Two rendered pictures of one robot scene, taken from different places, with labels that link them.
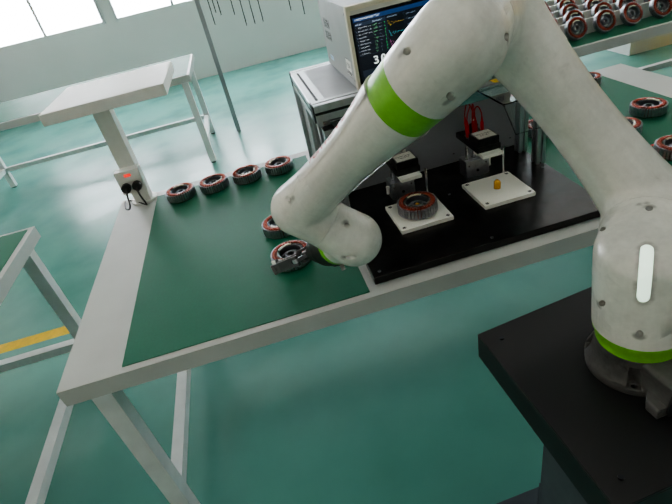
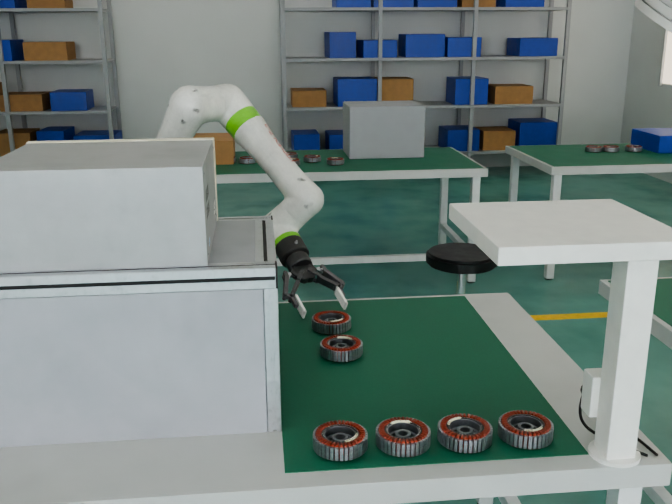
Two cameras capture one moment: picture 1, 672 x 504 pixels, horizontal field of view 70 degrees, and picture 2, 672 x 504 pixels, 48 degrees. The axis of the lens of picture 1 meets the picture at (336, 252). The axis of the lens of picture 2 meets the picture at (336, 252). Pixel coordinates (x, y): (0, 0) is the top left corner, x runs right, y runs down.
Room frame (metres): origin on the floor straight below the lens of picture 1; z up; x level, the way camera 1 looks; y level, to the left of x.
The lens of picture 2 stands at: (3.11, 0.12, 1.57)
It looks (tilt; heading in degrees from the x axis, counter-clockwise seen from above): 17 degrees down; 179
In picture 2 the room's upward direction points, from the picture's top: straight up
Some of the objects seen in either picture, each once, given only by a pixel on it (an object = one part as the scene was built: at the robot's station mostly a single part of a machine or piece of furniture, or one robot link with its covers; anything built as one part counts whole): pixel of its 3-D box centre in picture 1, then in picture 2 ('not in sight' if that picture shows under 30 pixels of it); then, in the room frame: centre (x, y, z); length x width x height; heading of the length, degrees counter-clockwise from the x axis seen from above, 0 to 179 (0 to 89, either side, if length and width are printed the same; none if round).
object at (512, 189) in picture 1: (497, 189); not in sight; (1.18, -0.49, 0.78); 0.15 x 0.15 x 0.01; 5
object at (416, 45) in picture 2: not in sight; (421, 45); (-5.25, 1.13, 1.40); 0.42 x 0.42 x 0.23; 5
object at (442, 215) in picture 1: (418, 212); not in sight; (1.16, -0.25, 0.78); 0.15 x 0.15 x 0.01; 5
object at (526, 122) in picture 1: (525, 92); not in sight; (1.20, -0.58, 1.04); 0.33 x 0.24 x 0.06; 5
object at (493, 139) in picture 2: not in sight; (494, 138); (-5.34, 1.99, 0.39); 0.40 x 0.36 x 0.21; 4
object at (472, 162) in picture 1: (474, 164); not in sight; (1.33, -0.48, 0.80); 0.07 x 0.05 x 0.06; 95
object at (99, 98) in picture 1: (140, 150); (553, 327); (1.67, 0.58, 0.98); 0.37 x 0.35 x 0.46; 95
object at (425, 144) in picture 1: (420, 126); not in sight; (1.43, -0.35, 0.92); 0.66 x 0.01 x 0.30; 95
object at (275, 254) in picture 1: (291, 255); (331, 322); (1.11, 0.12, 0.77); 0.11 x 0.11 x 0.04
